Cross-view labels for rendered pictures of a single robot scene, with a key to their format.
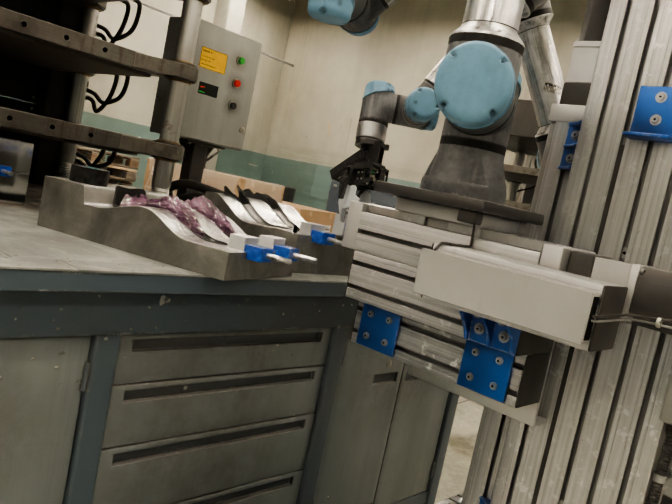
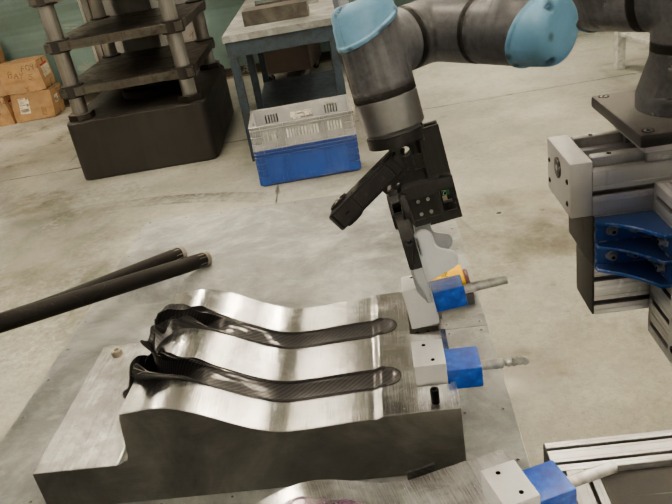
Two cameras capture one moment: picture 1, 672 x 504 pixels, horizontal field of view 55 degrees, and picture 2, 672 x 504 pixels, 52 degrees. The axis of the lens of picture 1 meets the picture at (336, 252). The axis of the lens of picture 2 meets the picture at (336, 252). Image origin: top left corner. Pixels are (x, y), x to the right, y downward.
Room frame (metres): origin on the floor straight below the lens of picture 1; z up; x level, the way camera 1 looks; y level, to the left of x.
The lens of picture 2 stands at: (1.05, 0.51, 1.39)
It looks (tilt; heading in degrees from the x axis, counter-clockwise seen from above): 26 degrees down; 325
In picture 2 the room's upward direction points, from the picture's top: 10 degrees counter-clockwise
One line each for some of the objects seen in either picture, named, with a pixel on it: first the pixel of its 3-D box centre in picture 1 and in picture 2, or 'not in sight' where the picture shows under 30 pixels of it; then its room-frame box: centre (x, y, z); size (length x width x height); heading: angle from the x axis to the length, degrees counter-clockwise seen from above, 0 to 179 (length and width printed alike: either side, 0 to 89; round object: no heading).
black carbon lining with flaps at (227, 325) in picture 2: (272, 210); (257, 348); (1.71, 0.19, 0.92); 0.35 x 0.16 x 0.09; 48
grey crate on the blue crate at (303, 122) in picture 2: not in sight; (302, 122); (4.35, -1.76, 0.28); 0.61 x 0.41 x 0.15; 52
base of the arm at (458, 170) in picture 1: (467, 170); not in sight; (1.16, -0.20, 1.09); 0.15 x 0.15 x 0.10
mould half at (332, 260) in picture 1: (267, 228); (254, 376); (1.73, 0.19, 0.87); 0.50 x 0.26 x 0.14; 48
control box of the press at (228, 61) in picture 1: (179, 232); not in sight; (2.36, 0.57, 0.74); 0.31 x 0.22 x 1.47; 138
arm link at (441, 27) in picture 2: (416, 112); (442, 29); (1.65, -0.13, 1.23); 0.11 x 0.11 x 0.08; 0
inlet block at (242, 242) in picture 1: (262, 254); not in sight; (1.25, 0.14, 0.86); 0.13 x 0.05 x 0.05; 65
